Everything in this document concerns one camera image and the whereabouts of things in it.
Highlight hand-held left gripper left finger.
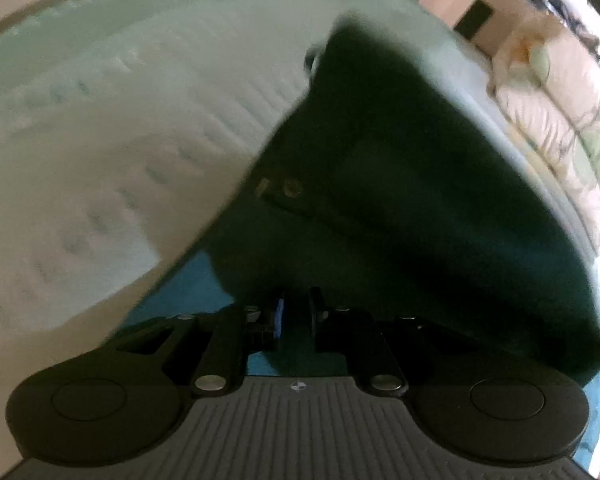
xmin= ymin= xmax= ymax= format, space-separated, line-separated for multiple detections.
xmin=102 ymin=287 xmax=287 ymax=396

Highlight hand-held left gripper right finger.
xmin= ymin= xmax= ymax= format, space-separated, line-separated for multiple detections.
xmin=307 ymin=286 xmax=476 ymax=398

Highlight teal pants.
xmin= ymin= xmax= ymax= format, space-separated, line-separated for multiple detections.
xmin=115 ymin=12 xmax=600 ymax=466

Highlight floral cream pillow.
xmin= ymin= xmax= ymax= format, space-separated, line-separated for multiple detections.
xmin=487 ymin=17 xmax=600 ymax=256

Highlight beige wooden cabinet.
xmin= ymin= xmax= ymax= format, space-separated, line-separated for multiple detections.
xmin=405 ymin=0 xmax=533 ymax=56

